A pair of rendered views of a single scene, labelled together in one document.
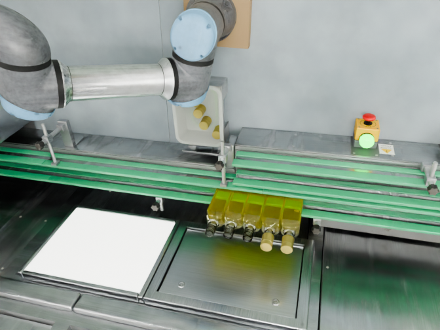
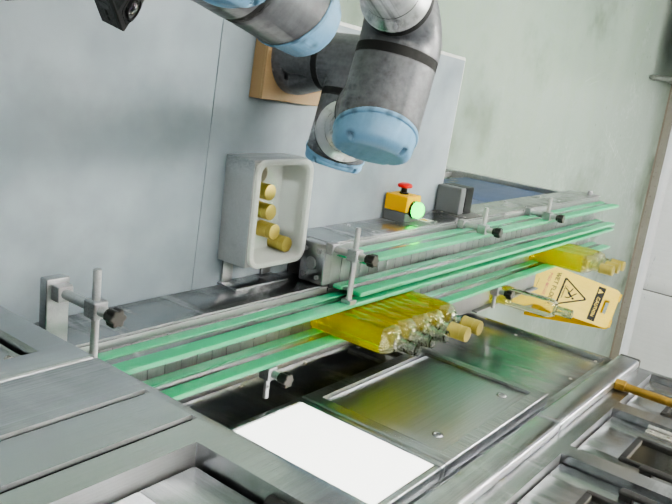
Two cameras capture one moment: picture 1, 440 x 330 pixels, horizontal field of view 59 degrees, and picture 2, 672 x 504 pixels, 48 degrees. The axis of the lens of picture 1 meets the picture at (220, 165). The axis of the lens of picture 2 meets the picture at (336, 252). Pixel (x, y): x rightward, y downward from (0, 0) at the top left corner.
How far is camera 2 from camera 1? 158 cm
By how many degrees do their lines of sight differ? 66
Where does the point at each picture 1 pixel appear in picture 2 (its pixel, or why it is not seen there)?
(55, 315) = not seen: outside the picture
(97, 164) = (159, 349)
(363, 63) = not seen: hidden behind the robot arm
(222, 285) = (456, 412)
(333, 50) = not seen: hidden behind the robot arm
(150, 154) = (213, 306)
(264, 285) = (471, 392)
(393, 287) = (499, 353)
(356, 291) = (495, 368)
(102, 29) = (124, 71)
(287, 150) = (376, 236)
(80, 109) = (28, 259)
